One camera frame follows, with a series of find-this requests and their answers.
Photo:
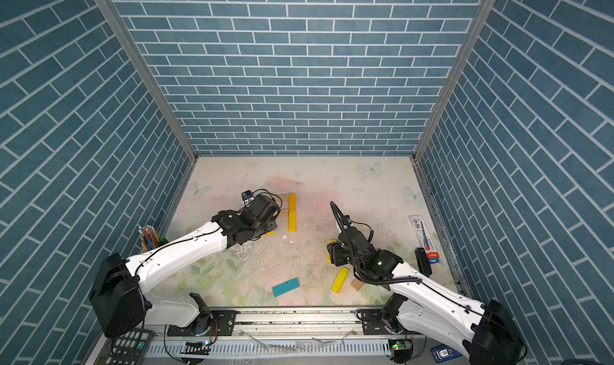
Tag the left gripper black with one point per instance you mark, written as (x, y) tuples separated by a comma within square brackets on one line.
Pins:
[(272, 223)]

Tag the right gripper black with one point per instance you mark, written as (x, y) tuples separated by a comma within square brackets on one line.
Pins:
[(335, 251)]

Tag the orange block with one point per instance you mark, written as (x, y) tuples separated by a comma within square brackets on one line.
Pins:
[(292, 202)]

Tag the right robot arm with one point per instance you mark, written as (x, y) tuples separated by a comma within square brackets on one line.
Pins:
[(482, 333)]

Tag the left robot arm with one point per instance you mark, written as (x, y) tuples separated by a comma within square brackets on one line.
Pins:
[(122, 293)]

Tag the black remote device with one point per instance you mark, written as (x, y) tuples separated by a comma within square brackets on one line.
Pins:
[(423, 263)]

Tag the teal block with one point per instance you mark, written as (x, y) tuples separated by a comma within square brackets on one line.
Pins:
[(283, 288)]

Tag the toothpaste tube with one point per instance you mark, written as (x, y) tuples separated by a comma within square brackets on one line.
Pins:
[(426, 240)]

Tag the pen holder cup with pens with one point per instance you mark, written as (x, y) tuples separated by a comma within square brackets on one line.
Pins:
[(150, 240)]

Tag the blue handheld device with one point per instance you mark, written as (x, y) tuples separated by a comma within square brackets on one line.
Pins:
[(442, 353)]

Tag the black calculator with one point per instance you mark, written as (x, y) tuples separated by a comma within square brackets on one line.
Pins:
[(128, 349)]

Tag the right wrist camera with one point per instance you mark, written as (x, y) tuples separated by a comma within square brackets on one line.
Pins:
[(346, 222)]

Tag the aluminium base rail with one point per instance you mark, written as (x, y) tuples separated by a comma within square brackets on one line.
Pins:
[(297, 319)]

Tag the white cable duct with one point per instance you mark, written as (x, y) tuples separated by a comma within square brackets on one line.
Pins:
[(252, 349)]

